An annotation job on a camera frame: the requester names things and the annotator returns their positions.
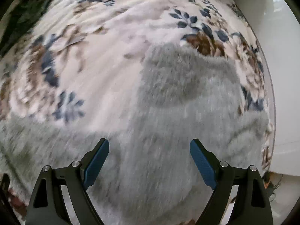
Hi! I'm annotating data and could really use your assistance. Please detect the grey fluffy fleece pants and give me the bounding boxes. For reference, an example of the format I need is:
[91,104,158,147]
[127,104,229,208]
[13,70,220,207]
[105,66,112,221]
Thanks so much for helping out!
[1,44,269,224]

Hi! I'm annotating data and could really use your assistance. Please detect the dark green clothing pile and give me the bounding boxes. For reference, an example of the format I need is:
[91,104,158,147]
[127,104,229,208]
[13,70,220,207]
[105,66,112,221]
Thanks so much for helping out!
[1,0,53,57]

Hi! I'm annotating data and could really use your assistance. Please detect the floral plush bed blanket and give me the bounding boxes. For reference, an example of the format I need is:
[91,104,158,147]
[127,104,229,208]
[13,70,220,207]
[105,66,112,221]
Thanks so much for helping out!
[0,0,275,225]

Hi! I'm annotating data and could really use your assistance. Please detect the black cable on floor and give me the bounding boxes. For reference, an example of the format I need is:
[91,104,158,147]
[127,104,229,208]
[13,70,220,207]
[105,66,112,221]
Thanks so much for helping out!
[262,172,284,202]

